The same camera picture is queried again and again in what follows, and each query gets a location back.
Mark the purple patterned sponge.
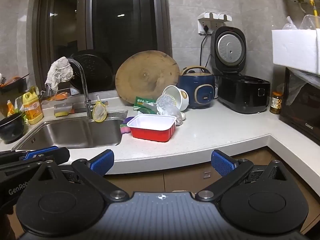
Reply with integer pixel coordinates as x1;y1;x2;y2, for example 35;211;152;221
120;116;133;134

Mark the red white food tray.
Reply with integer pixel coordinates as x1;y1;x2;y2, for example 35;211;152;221
127;114;176;142

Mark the green snack wrapper short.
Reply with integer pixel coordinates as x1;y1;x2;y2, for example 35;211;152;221
133;96;157;114

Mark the white tissue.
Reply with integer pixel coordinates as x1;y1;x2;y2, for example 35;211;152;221
164;105;186;126

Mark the white paper instant-noodle cup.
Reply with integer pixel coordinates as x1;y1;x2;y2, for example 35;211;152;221
163;85;189;112

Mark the silver round scouring pad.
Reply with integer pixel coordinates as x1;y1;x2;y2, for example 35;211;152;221
156;94;176;115

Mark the chrome kitchen faucet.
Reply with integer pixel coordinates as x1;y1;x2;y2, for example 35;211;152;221
67;58;93;120

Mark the stainless steel sink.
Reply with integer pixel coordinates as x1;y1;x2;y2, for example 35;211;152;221
14;110;127;150

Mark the black bowl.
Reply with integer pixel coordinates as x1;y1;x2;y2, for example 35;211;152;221
0;113;25;144

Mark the yellow detergent bottle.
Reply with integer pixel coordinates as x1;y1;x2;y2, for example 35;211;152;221
22;92;43;125

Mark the yellow green sponge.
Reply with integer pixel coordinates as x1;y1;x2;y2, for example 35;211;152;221
54;103;73;118

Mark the small orange bottle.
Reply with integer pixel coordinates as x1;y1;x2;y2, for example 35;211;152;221
7;100;15;116

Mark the glass jar of sauce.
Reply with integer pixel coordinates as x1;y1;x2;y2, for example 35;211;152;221
270;91;283;114

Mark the black open rice cooker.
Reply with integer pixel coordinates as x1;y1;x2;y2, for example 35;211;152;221
210;26;271;114

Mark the white rag on faucet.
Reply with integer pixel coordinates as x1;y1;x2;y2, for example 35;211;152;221
45;56;73;94

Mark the black microwave oven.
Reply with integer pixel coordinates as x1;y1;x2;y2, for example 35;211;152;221
279;68;320;144

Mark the black round pan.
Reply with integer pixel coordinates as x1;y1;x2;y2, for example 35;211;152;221
71;49;115;93

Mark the round wooden cutting board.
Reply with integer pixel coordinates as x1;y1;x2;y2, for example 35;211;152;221
115;50;180;104

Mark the white foam box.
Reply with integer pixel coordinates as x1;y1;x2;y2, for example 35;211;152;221
272;28;319;75

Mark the black power cable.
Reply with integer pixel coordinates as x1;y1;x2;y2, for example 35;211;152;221
199;24;212;68

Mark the white wall socket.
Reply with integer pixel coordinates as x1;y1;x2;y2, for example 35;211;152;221
197;11;232;36

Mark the dark window frame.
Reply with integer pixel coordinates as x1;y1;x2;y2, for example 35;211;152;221
31;0;172;88

